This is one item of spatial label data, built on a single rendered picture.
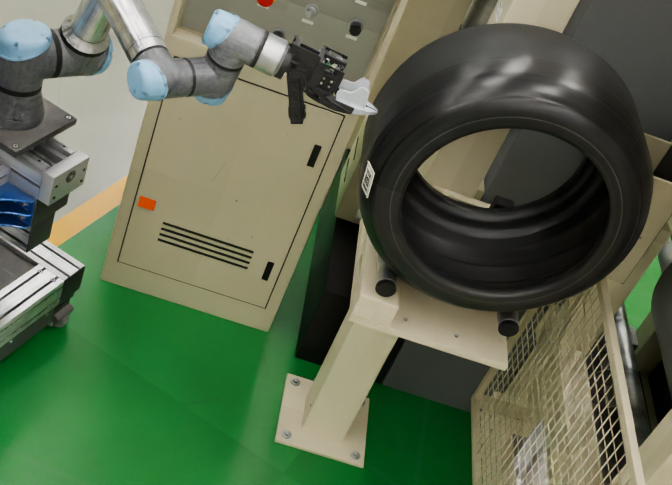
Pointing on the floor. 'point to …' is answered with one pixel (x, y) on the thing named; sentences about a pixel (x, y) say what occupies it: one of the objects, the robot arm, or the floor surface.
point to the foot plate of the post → (353, 448)
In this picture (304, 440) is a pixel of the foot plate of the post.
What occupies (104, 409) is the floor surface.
